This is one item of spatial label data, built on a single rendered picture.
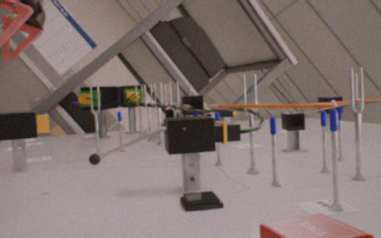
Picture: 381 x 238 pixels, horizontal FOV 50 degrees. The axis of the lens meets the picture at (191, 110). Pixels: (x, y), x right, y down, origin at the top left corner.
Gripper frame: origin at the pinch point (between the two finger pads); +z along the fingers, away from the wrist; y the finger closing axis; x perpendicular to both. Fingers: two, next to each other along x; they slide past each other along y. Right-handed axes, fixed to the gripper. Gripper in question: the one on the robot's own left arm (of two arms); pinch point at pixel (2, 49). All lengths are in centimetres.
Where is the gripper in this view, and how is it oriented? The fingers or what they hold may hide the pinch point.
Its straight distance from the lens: 74.1
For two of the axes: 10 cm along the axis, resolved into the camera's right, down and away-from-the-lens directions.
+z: -3.1, 9.4, -1.6
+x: -9.2, -3.3, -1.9
